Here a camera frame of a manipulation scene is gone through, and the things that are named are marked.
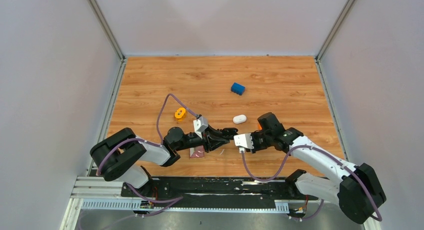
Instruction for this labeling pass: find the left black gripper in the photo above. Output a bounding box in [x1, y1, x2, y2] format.
[175, 123, 231, 153]

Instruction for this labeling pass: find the black earbud case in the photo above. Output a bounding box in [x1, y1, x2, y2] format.
[221, 128, 238, 140]

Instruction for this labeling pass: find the white earbud charging case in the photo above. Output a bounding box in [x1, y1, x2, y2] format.
[232, 114, 247, 124]

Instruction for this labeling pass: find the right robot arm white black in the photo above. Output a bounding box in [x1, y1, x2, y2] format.
[234, 112, 387, 224]

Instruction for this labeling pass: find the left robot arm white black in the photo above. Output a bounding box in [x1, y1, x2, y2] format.
[89, 126, 238, 197]

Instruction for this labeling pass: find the red playing card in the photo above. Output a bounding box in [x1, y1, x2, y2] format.
[189, 148, 205, 159]

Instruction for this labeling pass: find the yellow traffic light toy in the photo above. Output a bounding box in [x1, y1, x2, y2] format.
[174, 107, 187, 121]

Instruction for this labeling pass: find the blue toy brick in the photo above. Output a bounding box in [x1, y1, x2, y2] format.
[230, 82, 246, 96]

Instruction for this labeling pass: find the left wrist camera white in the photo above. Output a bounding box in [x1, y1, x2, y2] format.
[193, 116, 209, 139]

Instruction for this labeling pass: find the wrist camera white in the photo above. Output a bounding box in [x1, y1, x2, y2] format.
[193, 116, 209, 139]
[233, 133, 254, 153]

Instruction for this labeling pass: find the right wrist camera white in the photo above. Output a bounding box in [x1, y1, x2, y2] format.
[233, 133, 254, 153]

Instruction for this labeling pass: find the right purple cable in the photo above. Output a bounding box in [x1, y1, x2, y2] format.
[240, 145, 383, 222]

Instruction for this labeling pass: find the purple cable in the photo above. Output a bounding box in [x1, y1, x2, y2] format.
[96, 93, 201, 176]
[240, 145, 383, 222]

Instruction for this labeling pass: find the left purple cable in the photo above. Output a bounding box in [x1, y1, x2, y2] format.
[96, 93, 201, 176]

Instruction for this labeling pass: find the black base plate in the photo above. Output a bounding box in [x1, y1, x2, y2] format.
[137, 177, 318, 209]

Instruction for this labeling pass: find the slotted cable duct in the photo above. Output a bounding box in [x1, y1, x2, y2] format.
[81, 199, 291, 213]

